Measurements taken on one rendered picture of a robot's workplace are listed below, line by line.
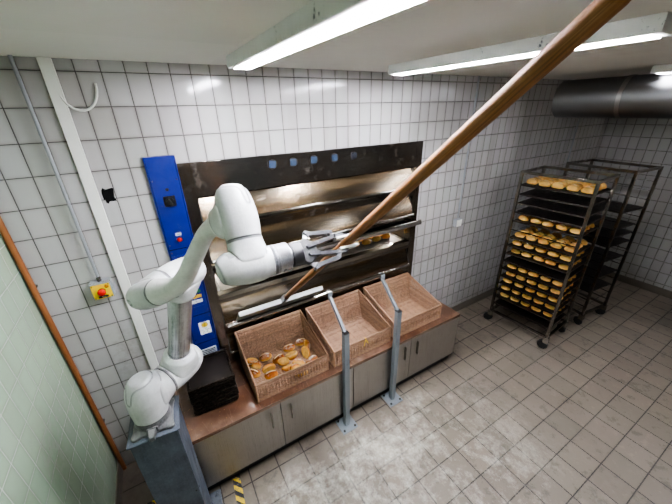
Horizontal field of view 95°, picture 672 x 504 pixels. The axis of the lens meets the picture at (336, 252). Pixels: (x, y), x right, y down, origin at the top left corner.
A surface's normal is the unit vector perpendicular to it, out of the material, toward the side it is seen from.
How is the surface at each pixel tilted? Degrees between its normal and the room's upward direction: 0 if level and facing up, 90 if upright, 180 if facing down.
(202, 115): 90
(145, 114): 90
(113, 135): 90
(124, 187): 90
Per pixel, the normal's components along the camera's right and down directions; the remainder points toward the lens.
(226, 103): 0.51, 0.35
